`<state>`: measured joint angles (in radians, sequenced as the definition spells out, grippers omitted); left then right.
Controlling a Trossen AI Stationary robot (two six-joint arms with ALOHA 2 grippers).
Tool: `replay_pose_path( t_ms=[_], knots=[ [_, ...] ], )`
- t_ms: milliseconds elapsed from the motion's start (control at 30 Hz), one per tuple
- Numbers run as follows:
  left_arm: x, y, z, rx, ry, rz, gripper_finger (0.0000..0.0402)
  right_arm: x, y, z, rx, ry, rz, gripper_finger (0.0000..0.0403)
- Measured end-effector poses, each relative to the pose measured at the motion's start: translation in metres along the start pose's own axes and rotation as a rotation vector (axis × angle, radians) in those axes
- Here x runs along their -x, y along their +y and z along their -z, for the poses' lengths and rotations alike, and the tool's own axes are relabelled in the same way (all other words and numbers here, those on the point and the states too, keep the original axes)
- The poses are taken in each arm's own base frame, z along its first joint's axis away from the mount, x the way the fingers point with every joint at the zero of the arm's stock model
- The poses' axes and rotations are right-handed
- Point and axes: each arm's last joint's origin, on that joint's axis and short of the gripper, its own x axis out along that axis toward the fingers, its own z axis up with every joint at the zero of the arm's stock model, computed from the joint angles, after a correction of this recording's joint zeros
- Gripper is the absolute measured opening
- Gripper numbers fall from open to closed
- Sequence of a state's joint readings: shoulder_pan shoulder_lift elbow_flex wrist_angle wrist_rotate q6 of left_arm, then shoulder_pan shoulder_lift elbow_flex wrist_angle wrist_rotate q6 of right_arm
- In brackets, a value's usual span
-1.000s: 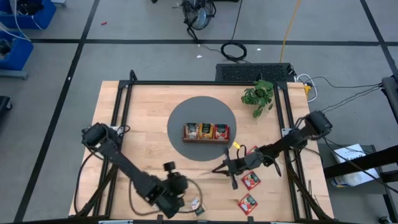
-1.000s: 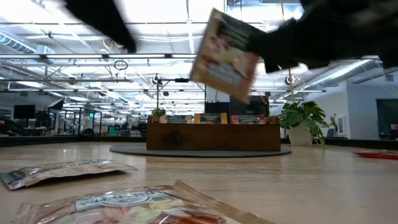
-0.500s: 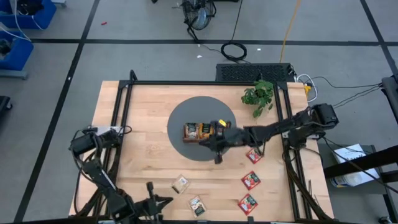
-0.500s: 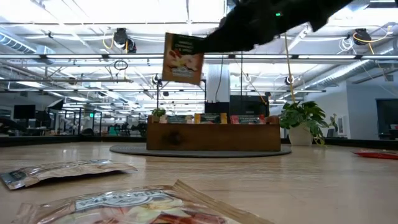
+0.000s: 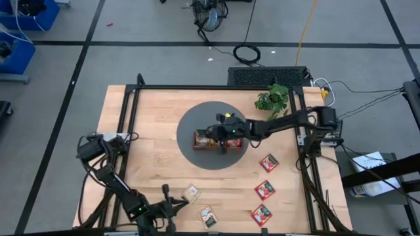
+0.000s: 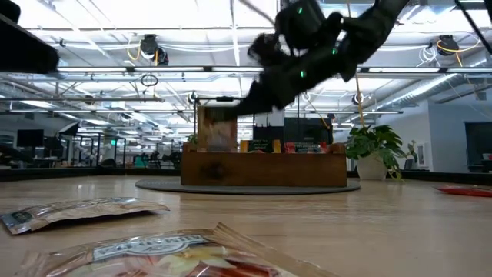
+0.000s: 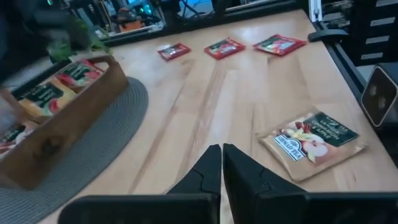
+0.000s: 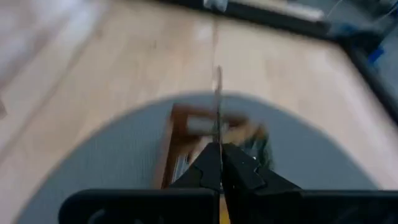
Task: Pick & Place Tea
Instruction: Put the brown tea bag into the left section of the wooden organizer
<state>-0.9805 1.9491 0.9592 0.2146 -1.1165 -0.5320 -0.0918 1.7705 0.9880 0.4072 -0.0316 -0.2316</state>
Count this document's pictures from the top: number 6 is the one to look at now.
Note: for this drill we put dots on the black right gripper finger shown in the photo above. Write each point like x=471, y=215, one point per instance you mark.
x=261, y=104

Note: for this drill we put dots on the orange tea packet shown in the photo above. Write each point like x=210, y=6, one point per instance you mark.
x=245, y=147

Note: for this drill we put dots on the red tea packet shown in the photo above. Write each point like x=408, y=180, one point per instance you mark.
x=288, y=148
x=467, y=191

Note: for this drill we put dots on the beige cinnamon apple tea packet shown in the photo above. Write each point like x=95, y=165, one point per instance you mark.
x=77, y=211
x=217, y=132
x=173, y=254

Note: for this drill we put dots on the wooden three-compartment tray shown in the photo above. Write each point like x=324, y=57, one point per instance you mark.
x=265, y=169

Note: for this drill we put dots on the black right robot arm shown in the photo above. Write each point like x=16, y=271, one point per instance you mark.
x=369, y=31

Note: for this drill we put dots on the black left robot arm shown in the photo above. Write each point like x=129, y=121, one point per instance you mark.
x=23, y=54

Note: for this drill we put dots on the black background gantry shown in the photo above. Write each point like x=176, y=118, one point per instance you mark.
x=225, y=99

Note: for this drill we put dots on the black perforated computer case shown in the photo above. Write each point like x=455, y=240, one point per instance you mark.
x=307, y=131

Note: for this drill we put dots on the small background potted plant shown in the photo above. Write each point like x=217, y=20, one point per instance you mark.
x=193, y=139

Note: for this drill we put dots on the potted green plant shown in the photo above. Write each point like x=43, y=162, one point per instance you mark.
x=374, y=144

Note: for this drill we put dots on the grey round mat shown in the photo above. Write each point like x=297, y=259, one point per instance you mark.
x=161, y=186

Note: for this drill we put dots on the black background monitor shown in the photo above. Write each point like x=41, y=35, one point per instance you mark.
x=30, y=137

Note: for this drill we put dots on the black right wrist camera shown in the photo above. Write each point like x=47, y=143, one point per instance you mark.
x=265, y=50

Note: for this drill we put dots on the white wall picture frame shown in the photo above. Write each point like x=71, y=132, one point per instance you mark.
x=421, y=154

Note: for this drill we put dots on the black aluminium table frame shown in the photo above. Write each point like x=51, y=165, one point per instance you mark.
x=77, y=174

